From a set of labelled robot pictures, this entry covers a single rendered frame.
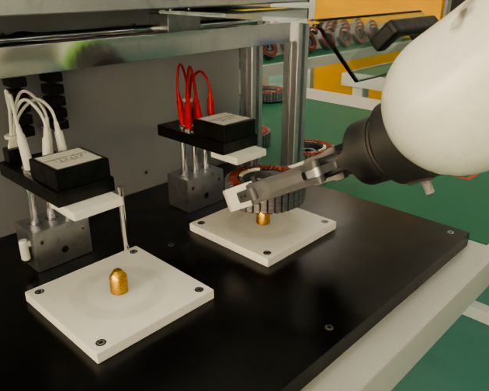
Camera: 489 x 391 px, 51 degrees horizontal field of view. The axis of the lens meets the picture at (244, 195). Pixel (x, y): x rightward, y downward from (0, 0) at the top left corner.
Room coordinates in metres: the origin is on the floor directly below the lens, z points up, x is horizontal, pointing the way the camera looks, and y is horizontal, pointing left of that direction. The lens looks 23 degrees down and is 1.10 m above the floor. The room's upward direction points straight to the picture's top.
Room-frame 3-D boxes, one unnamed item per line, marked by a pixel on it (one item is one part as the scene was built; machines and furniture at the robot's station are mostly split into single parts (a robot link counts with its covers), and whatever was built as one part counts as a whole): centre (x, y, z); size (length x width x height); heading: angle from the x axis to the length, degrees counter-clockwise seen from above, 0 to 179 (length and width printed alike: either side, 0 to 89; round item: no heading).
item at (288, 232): (0.66, -0.03, 0.78); 0.15 x 0.15 x 0.01; 46
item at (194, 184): (0.76, 0.08, 0.80); 0.08 x 0.05 x 0.06; 136
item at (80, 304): (0.49, 0.14, 0.78); 0.15 x 0.15 x 0.01; 46
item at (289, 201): (0.66, -0.03, 0.84); 0.11 x 0.11 x 0.04
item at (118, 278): (0.49, 0.14, 0.80); 0.02 x 0.02 x 0.03
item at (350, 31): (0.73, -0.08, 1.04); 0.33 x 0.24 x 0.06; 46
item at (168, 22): (0.78, 0.10, 1.05); 0.06 x 0.04 x 0.04; 136
